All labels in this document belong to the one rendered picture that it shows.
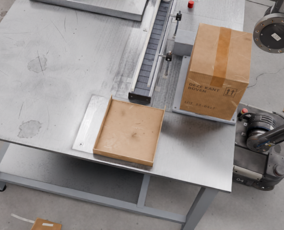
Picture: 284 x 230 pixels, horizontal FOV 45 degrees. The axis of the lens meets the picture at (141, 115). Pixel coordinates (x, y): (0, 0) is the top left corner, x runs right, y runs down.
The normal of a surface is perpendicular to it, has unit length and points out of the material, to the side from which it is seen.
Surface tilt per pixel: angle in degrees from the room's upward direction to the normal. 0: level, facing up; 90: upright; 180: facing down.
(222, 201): 0
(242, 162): 0
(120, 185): 0
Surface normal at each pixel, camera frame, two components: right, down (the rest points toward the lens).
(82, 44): 0.07, -0.56
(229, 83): -0.23, 0.80
